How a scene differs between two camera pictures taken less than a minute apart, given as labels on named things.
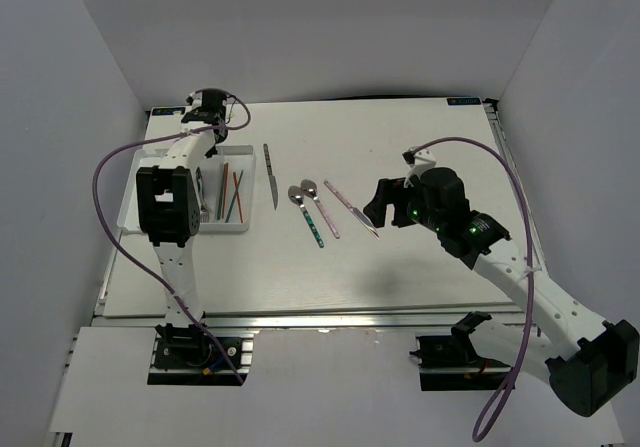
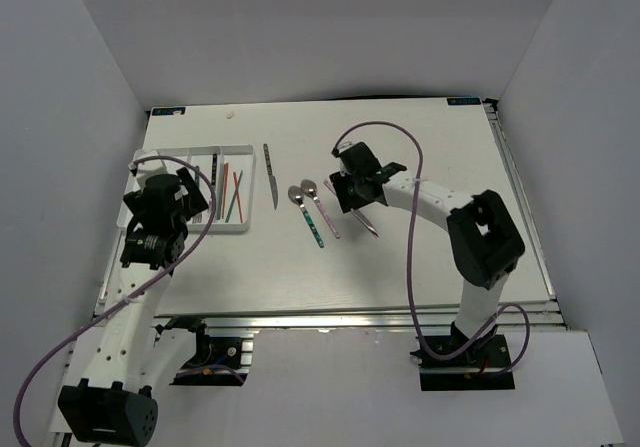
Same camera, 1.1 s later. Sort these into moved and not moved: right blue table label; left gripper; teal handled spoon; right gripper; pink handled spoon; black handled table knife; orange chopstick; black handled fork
Moved: left gripper; right gripper; black handled fork
Not moved: orange chopstick; black handled table knife; pink handled spoon; teal handled spoon; right blue table label
